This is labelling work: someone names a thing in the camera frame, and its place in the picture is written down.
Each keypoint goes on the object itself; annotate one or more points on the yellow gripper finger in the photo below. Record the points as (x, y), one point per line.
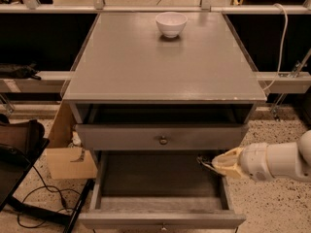
(228, 158)
(232, 172)

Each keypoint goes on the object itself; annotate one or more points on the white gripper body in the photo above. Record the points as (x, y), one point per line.
(255, 161)

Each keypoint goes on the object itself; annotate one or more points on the black rxbar chocolate wrapper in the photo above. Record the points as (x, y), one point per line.
(201, 161)

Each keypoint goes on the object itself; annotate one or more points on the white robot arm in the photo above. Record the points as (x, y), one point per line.
(288, 160)

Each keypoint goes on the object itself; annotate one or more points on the grey top drawer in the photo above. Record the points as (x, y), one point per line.
(146, 137)

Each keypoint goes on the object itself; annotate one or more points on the brass top drawer knob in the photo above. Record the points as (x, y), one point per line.
(163, 140)

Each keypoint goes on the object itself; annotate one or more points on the open grey middle drawer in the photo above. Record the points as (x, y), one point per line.
(141, 189)

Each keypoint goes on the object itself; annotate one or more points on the grey wooden drawer cabinet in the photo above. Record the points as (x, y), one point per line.
(130, 74)

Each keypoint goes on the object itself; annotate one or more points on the white ceramic bowl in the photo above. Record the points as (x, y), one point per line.
(171, 24)

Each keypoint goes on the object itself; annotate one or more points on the brown cardboard box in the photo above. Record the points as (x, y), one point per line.
(66, 157)

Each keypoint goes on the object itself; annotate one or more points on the dark brown bag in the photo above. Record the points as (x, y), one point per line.
(21, 142)

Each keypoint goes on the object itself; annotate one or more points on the black folding stand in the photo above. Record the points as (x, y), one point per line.
(14, 167)

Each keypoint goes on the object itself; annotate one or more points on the black cloth on rail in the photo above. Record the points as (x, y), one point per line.
(19, 71)

